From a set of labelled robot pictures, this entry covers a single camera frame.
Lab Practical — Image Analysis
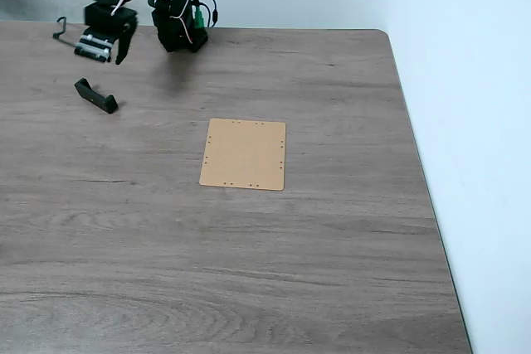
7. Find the black camera cable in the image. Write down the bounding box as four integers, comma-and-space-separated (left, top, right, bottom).
52, 16, 82, 47

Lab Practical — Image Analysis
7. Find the green connector plug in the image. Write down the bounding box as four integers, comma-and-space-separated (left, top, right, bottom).
192, 4, 207, 32

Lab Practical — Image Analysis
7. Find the black block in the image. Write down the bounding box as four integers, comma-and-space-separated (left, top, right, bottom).
74, 77, 119, 116

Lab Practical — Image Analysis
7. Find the orange board with holes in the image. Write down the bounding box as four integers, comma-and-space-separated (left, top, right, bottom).
198, 118, 287, 192

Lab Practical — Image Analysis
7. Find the black power cable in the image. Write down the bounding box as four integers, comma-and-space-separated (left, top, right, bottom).
190, 0, 221, 28

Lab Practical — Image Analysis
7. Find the black silver camera box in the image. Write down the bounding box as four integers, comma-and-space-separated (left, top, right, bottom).
73, 25, 114, 64

